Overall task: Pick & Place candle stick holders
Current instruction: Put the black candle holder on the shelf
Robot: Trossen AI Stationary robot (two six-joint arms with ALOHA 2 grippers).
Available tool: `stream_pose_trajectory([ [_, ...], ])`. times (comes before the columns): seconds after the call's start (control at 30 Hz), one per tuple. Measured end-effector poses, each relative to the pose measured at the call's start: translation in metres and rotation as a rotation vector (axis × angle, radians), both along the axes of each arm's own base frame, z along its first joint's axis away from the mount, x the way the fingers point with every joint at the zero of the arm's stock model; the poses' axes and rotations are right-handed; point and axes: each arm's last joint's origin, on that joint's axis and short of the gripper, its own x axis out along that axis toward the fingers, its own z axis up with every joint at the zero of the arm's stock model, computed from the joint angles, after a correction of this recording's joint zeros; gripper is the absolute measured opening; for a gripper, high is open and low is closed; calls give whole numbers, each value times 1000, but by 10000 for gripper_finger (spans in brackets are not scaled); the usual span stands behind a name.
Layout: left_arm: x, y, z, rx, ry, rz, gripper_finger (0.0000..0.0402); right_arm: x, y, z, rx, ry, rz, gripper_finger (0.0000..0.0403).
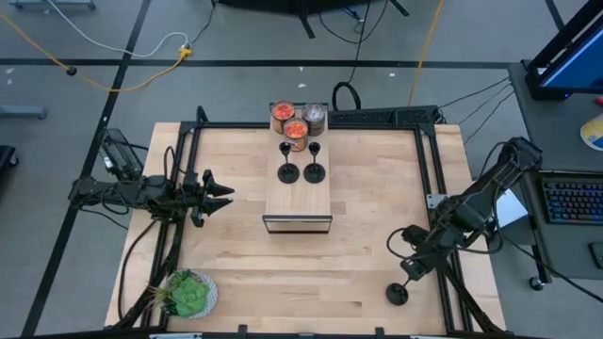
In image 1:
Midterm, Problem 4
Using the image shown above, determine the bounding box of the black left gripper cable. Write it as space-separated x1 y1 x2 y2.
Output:
162 144 187 187

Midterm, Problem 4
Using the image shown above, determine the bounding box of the grey metal floor bar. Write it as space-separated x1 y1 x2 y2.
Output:
0 105 48 120
8 0 98 10

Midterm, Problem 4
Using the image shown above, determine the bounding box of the white power cable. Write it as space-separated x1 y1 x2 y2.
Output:
46 0 190 58

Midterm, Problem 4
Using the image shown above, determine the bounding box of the metal tin candle orange wax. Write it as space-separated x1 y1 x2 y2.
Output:
283 117 310 153
270 100 298 136

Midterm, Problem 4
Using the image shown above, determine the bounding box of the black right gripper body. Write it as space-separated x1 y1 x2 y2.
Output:
402 220 458 267

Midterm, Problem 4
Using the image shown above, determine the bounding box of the black floor object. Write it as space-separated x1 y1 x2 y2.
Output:
0 144 20 169

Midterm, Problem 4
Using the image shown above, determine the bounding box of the black candlestick holder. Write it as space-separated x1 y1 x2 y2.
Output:
302 140 327 186
276 140 302 186
385 278 415 307

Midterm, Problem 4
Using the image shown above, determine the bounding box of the white yellow blue disc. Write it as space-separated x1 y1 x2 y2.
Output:
579 113 603 153

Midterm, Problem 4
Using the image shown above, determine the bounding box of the yellow power cable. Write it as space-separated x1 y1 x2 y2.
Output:
407 0 447 107
0 11 194 93

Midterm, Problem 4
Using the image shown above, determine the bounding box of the white sheet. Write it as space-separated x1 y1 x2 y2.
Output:
494 187 530 231

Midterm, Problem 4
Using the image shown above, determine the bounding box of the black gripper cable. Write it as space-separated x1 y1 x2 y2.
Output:
162 144 187 187
385 225 428 261

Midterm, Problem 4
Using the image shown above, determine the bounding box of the metal tin candle grey wax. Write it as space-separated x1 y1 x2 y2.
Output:
300 102 328 137

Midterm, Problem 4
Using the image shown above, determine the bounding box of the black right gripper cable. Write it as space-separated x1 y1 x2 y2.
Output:
385 225 428 261

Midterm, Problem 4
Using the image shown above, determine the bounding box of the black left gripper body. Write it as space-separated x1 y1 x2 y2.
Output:
164 169 206 228

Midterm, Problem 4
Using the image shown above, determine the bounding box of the black floor cable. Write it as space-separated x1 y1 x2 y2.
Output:
332 0 373 112

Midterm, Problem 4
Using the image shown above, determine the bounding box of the green succulent in white pot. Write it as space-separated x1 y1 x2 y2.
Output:
148 267 220 320

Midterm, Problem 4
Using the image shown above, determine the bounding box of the black perforated controller box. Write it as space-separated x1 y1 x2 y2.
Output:
99 127 144 182
328 105 442 127

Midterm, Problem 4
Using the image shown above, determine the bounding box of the black backlit keyboard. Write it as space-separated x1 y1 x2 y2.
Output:
541 180 603 226

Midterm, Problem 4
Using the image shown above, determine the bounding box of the grey computer cart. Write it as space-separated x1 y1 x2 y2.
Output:
508 60 603 292

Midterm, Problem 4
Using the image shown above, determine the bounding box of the black stand base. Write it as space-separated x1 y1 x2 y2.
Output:
214 0 411 40

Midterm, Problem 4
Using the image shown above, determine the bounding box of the black aluminium table frame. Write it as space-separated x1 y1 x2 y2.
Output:
112 104 508 339

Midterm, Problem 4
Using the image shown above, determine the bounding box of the wooden box platform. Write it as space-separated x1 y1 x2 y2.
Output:
261 101 334 235

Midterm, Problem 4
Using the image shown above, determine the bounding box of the black computer monitor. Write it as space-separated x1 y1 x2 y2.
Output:
525 0 603 101

